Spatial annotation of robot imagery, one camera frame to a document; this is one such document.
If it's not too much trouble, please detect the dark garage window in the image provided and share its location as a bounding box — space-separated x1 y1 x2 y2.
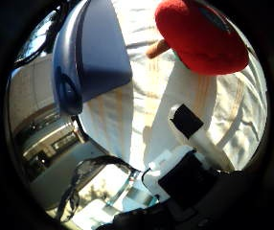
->
51 131 81 151

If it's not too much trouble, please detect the blue plastic container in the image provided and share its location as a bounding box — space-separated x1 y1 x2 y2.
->
51 0 134 116

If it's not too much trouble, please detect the white tablecloth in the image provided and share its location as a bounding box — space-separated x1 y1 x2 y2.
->
79 0 269 173

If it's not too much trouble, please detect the black overhead cable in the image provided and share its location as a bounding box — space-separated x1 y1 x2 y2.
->
13 0 72 66

